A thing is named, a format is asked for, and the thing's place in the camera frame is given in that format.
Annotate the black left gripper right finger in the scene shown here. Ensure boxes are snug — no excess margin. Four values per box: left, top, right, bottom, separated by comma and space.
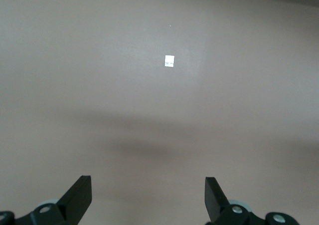
205, 177, 299, 225

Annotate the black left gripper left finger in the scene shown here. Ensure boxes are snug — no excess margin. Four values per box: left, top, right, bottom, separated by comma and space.
0, 175, 93, 225

